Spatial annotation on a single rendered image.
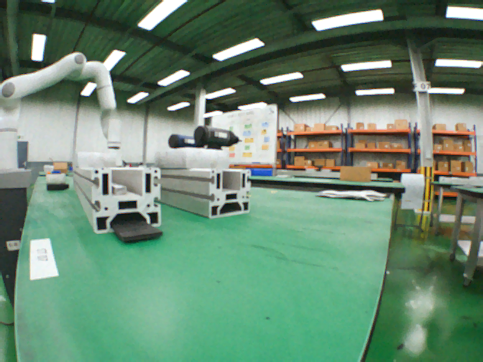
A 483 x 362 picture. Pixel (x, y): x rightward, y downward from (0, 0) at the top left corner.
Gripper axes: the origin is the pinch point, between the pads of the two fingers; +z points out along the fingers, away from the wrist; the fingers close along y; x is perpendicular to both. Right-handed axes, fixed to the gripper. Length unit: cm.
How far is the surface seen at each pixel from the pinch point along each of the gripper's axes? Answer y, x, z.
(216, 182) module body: 3, 98, -2
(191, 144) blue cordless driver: -20, 53, -14
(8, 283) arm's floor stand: 66, 19, 48
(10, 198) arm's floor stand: 57, 18, 8
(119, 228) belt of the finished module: 21, 102, 3
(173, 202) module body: 5, 86, 3
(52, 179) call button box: 33.5, 35.4, -0.3
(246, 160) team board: -253, -141, -19
